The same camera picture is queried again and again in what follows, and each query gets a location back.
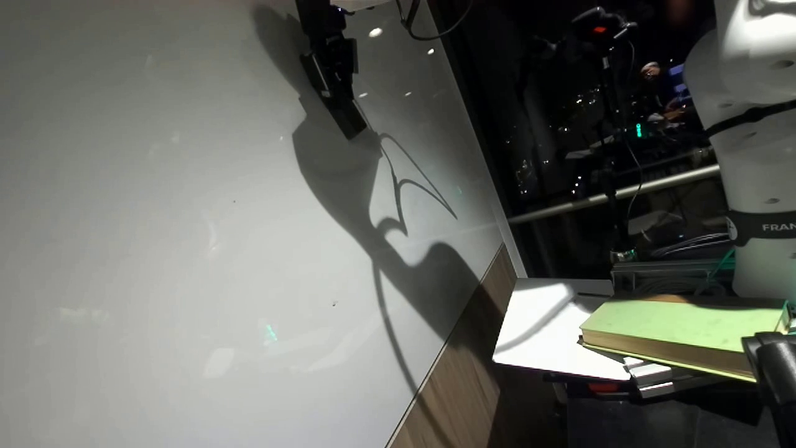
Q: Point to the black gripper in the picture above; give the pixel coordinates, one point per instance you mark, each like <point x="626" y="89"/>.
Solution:
<point x="319" y="16"/>

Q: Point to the person in dark clothes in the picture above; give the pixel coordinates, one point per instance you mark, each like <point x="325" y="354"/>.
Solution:
<point x="675" y="59"/>

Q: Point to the green hardcover book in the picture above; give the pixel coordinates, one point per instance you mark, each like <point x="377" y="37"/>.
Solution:
<point x="679" y="333"/>

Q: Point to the grey flat book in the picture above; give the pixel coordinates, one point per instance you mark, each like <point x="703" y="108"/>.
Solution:
<point x="656" y="376"/>

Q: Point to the black tripod with camera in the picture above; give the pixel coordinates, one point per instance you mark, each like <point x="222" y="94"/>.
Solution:
<point x="611" y="100"/>

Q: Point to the silver metal rail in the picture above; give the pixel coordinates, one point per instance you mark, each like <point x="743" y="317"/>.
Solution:
<point x="613" y="196"/>

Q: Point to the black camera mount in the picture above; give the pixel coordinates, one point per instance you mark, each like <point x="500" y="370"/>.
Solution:
<point x="780" y="383"/>

